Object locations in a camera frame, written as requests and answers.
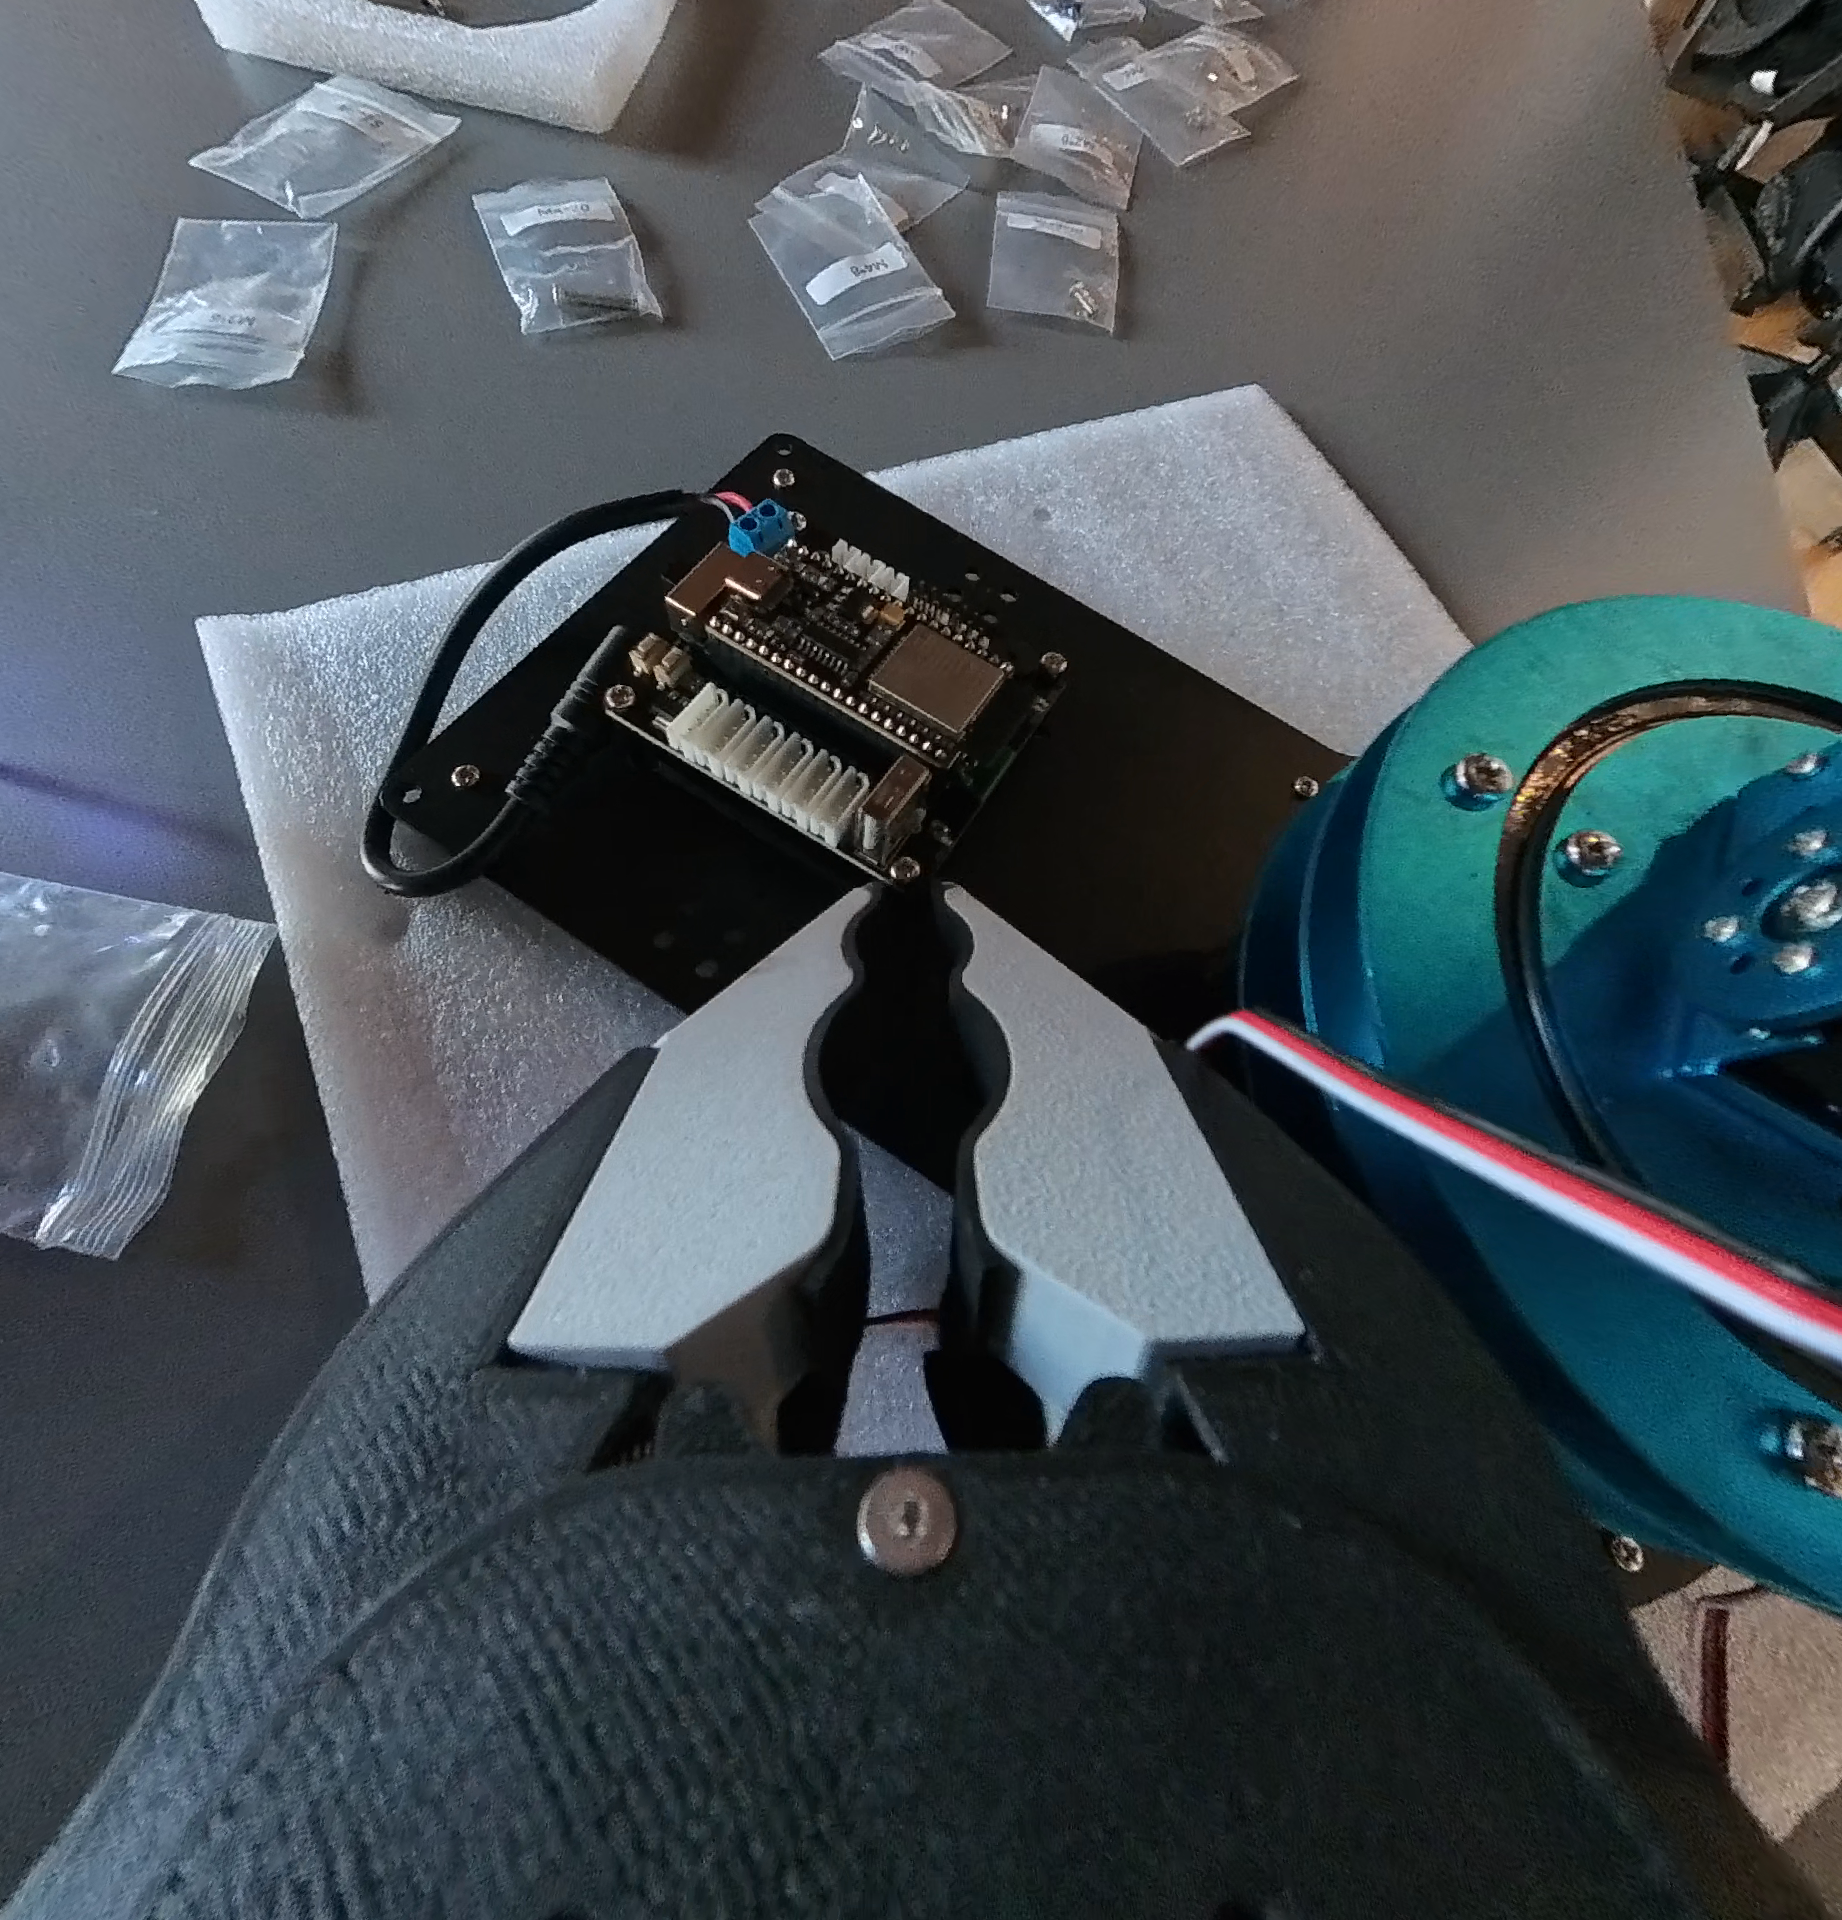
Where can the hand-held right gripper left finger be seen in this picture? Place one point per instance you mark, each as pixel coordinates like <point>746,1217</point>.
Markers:
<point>667,1201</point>

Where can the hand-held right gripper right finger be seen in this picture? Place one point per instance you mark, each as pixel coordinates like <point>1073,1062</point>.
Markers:
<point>1118,1201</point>

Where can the blue toy robot arm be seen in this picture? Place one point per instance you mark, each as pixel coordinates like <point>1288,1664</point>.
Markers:
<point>1402,930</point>

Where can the grey desk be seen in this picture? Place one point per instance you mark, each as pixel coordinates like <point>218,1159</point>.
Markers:
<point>113,601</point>

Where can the black circuit board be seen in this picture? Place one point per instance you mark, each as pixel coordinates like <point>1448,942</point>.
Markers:
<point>863,661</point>

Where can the large clear zip bag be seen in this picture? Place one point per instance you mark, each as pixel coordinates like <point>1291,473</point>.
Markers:
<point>98,1050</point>

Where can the white foam sheet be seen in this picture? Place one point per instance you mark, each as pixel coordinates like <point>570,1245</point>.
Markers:
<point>1163,511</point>

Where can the pile of small clear bags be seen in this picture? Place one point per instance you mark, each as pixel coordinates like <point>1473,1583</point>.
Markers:
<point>847,270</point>

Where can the white foam block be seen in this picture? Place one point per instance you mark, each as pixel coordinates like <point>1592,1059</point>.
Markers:
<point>533,76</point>

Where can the black office chair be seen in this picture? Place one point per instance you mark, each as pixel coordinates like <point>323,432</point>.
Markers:
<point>1807,225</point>

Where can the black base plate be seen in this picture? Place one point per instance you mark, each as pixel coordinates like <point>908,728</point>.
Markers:
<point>1131,780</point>

